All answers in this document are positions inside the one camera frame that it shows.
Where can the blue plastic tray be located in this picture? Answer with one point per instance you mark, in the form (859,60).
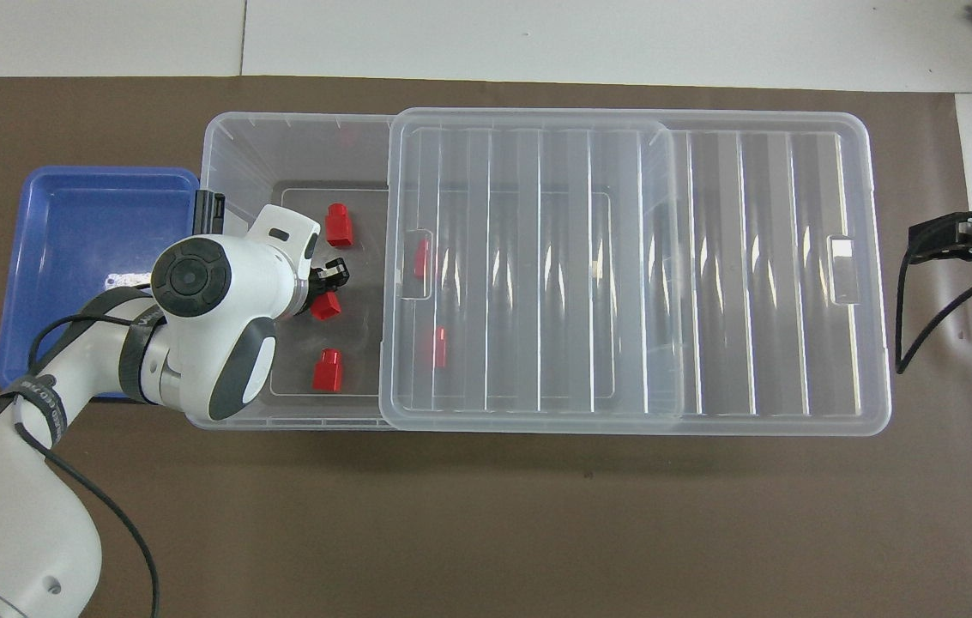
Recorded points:
(82,240)

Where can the clear plastic box lid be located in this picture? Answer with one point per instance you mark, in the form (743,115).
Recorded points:
(751,275)

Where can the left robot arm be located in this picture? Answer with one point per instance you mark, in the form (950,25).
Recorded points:
(202,343)

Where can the red block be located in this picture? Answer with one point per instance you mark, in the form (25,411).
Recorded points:
(439,348)
(422,259)
(338,225)
(329,371)
(327,306)

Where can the clear plastic storage box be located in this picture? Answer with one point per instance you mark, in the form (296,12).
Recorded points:
(297,146)

